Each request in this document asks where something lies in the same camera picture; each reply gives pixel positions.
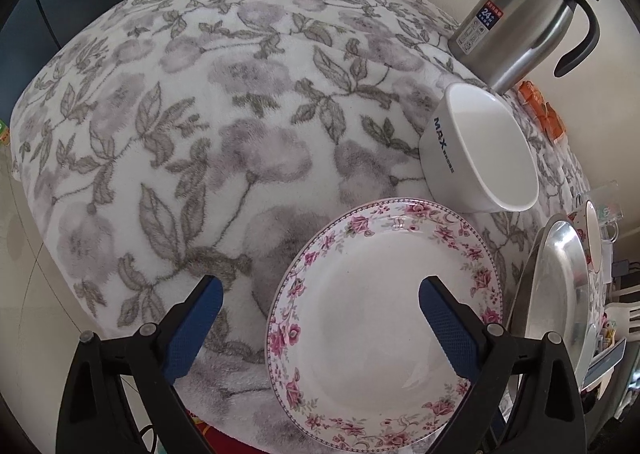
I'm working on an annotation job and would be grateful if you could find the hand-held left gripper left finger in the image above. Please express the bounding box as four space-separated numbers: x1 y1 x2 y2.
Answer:
56 275 224 454

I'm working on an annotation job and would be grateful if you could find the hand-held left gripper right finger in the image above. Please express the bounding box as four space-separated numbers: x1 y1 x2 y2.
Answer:
419 275 588 454

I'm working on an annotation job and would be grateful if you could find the pink floral rimmed plate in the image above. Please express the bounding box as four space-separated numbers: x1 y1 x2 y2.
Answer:
265 197 504 441

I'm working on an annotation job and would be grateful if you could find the metal basin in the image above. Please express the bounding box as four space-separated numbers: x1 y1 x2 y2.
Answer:
507 214 593 385

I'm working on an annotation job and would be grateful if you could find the white square bowl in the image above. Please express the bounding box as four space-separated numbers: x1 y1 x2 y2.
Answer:
419 82 540 214

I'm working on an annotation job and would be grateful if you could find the red cloth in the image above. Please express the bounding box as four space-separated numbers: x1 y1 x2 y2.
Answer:
185 409 281 454

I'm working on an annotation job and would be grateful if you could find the white plastic slatted object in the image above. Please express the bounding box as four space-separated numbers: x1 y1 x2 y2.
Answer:
606 301 640 336

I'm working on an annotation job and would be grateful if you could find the floral grey white blanket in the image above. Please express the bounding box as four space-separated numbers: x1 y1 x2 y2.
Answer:
10 0 601 440

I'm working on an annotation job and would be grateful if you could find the clear glass mug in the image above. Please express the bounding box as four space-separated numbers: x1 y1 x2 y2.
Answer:
575 179 626 226

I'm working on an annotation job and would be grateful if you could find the orange snack packet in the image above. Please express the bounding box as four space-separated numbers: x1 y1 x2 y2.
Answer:
534 104 566 142
517 81 547 111

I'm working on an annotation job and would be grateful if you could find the stainless steel thermos jug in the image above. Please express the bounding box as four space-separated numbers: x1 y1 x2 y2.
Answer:
447 0 601 94

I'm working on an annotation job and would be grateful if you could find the blue cabinet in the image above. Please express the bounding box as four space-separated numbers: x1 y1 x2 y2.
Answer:
0 0 132 100

